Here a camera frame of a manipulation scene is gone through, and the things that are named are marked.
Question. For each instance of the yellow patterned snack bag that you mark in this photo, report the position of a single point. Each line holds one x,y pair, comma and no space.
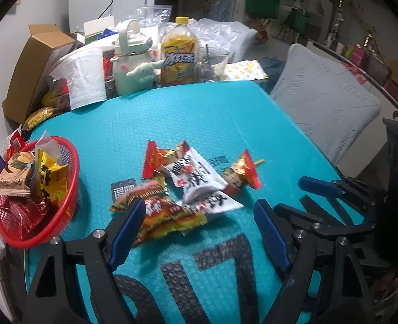
38,117

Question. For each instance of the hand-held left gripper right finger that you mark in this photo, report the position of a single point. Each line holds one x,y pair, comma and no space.
271,233

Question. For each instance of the clear glass mug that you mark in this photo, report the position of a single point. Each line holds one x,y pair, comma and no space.
215,64

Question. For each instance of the white quilted cushion in plastic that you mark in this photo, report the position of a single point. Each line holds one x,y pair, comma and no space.
229,33

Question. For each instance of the clear container with red packets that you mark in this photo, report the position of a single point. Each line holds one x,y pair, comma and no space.
108,69

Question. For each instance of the white paper towel roll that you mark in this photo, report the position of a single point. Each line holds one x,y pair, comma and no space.
84,77

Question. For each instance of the plain yellow snack bag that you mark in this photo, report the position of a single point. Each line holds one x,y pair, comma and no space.
48,99

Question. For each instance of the red cartoon snack packet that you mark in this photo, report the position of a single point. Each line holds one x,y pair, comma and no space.
242,175

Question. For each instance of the blue foil packet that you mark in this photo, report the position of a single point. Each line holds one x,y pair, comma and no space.
106,33

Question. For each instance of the grey leaf-embossed cushion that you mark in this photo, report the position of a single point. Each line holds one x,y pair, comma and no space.
320,98

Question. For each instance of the small red sachet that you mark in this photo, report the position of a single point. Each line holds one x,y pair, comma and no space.
16,141

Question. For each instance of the dark red snack packet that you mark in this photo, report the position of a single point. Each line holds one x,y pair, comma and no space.
23,214

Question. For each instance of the white carton box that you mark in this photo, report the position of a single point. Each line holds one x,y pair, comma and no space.
97,27

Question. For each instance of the white black snack packet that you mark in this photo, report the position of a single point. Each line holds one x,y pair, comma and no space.
195,172
219,204

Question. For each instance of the yellow iced tea bottle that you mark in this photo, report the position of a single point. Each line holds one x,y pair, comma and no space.
178,60

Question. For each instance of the brown cardboard box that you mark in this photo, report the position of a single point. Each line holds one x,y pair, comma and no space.
30,71

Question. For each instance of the clear zip bag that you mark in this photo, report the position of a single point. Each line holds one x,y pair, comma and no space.
151,15

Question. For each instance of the brown beige snack packet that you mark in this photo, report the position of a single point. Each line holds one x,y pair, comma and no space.
14,175

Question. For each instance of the pale green cartoon water bottle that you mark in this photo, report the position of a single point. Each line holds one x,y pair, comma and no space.
131,64

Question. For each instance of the yellow lollipop stick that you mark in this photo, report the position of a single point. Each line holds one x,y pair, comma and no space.
259,163

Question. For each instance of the curved metal rail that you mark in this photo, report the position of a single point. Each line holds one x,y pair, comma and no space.
354,67

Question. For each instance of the yellow smiley pouch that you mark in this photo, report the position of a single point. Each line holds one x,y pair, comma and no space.
246,71

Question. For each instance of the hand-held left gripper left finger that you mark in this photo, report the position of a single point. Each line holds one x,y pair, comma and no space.
128,233

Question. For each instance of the dark green orange snack packet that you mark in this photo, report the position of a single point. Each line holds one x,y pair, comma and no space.
165,214

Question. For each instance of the red gold snack packet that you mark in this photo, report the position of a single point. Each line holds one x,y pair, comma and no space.
155,160

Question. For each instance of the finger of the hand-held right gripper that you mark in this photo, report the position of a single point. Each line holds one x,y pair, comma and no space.
317,185
296,216

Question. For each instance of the red plastic mesh basket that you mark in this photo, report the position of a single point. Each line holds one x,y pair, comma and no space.
50,233

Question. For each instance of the yellow black snack packet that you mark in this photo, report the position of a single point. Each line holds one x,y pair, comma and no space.
50,182

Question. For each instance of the teal bubble mat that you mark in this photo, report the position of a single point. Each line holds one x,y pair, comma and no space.
151,114

